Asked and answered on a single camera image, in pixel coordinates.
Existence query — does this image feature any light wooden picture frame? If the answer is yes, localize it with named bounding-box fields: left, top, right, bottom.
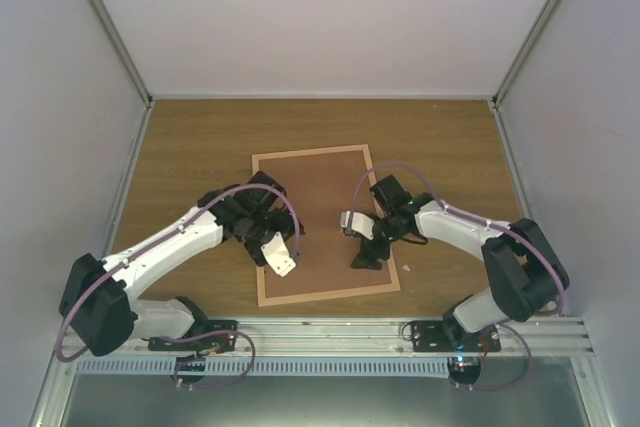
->
left=251, top=143, right=402, bottom=308

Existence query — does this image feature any brown frame backing board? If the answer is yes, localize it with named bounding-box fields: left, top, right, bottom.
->
left=252, top=144, right=400, bottom=307

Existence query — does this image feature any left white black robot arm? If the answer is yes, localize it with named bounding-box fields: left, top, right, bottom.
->
left=55, top=171, right=304, bottom=362

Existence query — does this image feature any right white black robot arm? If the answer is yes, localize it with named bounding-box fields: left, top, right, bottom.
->
left=340, top=175, right=570, bottom=352

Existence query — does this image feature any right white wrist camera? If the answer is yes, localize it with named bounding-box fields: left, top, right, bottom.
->
left=340, top=211, right=379, bottom=240

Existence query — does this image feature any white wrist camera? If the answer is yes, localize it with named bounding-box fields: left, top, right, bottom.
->
left=261, top=232, right=296, bottom=277
left=340, top=211, right=379, bottom=240

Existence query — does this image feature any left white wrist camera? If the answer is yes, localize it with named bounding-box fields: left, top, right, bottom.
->
left=261, top=232, right=296, bottom=277

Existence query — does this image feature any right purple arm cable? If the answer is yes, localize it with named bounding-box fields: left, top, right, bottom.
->
left=349, top=162, right=569, bottom=316

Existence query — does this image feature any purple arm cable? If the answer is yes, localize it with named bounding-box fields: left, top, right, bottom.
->
left=349, top=162, right=569, bottom=316
left=54, top=183, right=303, bottom=363

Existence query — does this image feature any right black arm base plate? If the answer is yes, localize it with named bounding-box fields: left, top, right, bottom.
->
left=409, top=320, right=502, bottom=354

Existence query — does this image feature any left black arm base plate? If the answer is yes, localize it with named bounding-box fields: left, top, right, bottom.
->
left=147, top=319, right=238, bottom=353

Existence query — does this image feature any aluminium front mounting rail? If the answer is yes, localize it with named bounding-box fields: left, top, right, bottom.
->
left=55, top=314, right=595, bottom=359

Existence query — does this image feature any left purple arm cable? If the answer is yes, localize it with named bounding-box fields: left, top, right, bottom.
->
left=54, top=183, right=303, bottom=363

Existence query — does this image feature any slotted grey cable duct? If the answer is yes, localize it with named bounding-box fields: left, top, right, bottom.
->
left=76, top=356, right=449, bottom=379

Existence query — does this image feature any right aluminium corner post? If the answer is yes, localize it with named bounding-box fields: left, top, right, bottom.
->
left=491, top=0, right=563, bottom=109

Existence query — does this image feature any aluminium corner post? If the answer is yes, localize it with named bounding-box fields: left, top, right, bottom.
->
left=87, top=0, right=153, bottom=109
left=491, top=0, right=563, bottom=109

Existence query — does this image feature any left aluminium corner post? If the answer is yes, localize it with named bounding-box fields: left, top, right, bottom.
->
left=87, top=0, right=153, bottom=109

